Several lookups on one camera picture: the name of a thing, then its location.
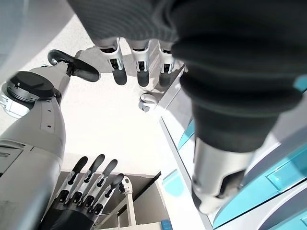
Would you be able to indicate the grey cart caster wheel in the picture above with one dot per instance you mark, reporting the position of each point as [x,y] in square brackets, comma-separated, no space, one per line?
[146,99]

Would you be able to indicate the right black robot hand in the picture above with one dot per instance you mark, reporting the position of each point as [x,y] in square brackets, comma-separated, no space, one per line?
[72,215]

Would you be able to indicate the white medical cart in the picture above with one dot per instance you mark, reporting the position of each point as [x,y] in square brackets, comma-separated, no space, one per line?
[170,134]

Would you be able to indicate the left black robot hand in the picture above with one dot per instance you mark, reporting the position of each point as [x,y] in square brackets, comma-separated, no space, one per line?
[227,60]

